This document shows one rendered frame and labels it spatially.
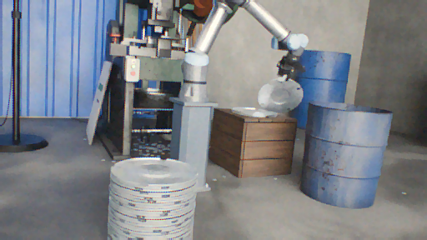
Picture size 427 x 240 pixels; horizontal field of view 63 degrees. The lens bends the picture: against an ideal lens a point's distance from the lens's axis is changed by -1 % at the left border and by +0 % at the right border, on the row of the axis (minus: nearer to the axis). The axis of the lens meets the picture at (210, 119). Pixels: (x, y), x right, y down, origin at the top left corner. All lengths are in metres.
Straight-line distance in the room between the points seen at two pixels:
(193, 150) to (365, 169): 0.84
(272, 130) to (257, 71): 2.23
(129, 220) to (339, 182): 1.08
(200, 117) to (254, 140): 0.46
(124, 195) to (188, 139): 0.65
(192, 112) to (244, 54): 2.56
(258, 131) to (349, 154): 0.53
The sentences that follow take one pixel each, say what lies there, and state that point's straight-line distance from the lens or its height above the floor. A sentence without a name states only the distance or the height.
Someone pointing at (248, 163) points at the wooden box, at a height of 0.09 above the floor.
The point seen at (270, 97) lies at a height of 0.45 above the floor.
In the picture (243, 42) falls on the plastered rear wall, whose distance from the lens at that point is 4.14.
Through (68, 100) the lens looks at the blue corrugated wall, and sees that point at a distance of 3.56.
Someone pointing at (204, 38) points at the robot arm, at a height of 0.76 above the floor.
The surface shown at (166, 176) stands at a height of 0.26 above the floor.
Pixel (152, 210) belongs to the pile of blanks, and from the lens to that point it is 1.10.
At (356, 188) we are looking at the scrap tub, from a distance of 1.85.
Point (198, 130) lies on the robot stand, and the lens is 1.69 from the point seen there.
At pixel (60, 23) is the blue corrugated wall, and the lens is 3.53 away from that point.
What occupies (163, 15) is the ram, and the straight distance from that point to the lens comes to 2.41.
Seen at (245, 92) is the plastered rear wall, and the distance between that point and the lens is 4.19.
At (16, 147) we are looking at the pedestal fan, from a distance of 2.44.
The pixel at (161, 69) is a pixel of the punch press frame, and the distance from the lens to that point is 2.27.
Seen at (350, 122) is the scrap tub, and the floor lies 0.43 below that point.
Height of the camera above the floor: 0.64
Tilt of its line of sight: 9 degrees down
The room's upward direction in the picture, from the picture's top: 5 degrees clockwise
